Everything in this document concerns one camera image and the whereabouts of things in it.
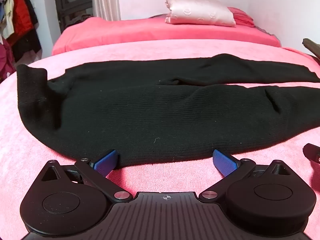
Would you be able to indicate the dark wooden door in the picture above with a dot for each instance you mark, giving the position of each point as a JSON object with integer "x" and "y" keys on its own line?
{"x": 73, "y": 2}

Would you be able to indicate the folded red blanket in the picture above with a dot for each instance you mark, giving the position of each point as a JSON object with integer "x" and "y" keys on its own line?
{"x": 243, "y": 17}

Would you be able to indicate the pale pink pillow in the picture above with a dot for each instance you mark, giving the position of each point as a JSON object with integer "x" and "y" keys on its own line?
{"x": 200, "y": 11}

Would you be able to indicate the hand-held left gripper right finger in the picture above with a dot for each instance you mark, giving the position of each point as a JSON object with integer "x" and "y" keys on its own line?
{"x": 224, "y": 164}

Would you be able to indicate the black knit pants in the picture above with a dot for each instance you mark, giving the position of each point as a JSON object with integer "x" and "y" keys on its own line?
{"x": 140, "y": 110}

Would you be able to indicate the pink fleece blanket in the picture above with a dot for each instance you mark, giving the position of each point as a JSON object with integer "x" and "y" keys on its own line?
{"x": 155, "y": 48}

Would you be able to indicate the dark brown object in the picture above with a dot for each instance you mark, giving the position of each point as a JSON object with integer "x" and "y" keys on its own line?
{"x": 312, "y": 47}

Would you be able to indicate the hanging pale yellow garment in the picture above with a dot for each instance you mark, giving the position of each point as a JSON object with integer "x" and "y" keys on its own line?
{"x": 8, "y": 17}

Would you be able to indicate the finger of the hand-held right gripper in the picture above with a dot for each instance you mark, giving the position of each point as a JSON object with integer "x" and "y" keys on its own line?
{"x": 312, "y": 152}

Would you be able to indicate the magenta cloth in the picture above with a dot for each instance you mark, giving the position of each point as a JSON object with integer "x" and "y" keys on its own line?
{"x": 6, "y": 62}

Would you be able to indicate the hanging red jacket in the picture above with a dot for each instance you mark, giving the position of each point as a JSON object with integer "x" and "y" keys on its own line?
{"x": 22, "y": 15}

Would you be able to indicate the pink bed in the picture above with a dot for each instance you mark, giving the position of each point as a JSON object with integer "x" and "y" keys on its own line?
{"x": 140, "y": 28}

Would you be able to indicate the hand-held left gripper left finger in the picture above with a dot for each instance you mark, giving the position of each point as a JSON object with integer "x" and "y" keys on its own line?
{"x": 107, "y": 162}

